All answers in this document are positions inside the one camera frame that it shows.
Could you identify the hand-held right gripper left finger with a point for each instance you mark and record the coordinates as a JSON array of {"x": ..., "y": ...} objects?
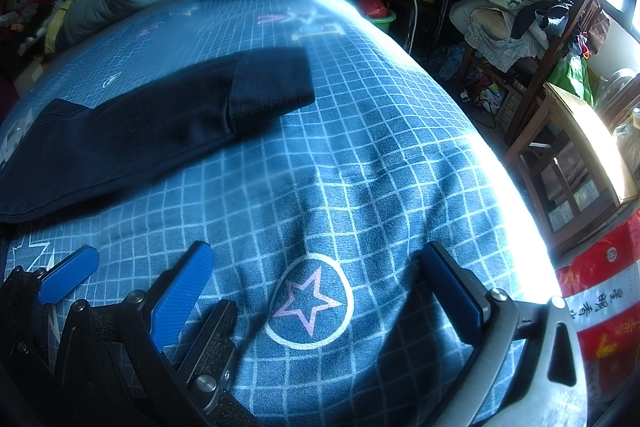
[{"x": 181, "y": 294}]

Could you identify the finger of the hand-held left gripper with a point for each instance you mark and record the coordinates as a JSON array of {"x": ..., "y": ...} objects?
[
  {"x": 212, "y": 337},
  {"x": 67, "y": 274}
]

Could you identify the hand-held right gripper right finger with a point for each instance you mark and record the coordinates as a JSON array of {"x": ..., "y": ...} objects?
[{"x": 450, "y": 294}]

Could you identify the dark navy pants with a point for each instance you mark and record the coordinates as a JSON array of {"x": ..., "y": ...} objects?
[{"x": 150, "y": 122}]

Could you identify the red and white sack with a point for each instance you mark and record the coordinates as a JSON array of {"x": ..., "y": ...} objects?
[{"x": 607, "y": 292}]

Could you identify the blue grid bed sheet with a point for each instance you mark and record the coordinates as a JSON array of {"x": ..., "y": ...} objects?
[{"x": 320, "y": 187}]

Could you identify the light wooden stool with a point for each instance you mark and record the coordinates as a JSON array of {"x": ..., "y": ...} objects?
[{"x": 580, "y": 152}]

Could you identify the green plastic bag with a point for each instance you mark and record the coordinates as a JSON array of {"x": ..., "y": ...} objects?
[{"x": 572, "y": 77}]

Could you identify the yellow cloth strip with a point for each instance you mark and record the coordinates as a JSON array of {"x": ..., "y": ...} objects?
[{"x": 56, "y": 24}]

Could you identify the dark wooden chair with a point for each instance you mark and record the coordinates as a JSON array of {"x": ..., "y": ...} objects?
[{"x": 555, "y": 57}]

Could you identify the green plastic basin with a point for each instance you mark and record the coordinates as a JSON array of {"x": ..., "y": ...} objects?
[{"x": 386, "y": 23}]

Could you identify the black cloth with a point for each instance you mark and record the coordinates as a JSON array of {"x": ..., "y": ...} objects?
[{"x": 537, "y": 19}]

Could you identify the red plastic bag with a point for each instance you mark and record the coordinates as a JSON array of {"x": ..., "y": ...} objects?
[{"x": 374, "y": 7}]

